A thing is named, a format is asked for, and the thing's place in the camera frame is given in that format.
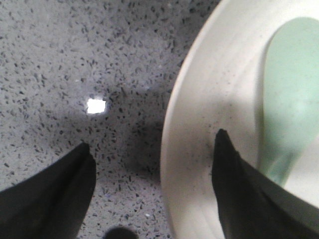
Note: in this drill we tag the pale green spoon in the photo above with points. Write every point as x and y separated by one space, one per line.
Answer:
290 96

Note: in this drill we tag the cream round plate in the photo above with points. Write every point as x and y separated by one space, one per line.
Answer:
219 86

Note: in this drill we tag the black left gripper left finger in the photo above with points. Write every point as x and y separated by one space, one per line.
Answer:
53 203

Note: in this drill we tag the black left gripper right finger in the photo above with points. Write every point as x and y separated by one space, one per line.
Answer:
250 206

